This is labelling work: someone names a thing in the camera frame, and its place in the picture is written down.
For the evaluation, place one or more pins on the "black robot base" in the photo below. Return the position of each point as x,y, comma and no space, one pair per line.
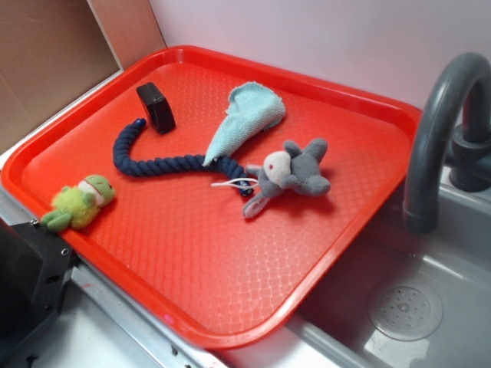
35,263

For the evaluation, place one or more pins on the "gray plush animal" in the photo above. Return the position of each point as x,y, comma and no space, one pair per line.
293,169

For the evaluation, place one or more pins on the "red plastic tray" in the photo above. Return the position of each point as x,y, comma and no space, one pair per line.
178,244

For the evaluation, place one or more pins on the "light blue cloth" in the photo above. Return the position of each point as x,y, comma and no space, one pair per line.
252,109

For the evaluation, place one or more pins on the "black rectangular block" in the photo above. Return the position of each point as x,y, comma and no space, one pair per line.
157,107

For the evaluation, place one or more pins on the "green plush frog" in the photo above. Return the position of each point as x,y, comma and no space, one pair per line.
77,206

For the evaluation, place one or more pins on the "gray plastic sink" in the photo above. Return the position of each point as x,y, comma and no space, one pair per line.
396,299

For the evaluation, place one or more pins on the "gray toy faucet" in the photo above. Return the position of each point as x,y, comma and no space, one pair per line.
454,131

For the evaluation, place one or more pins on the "brown cardboard panel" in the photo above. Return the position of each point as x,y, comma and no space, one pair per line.
54,52

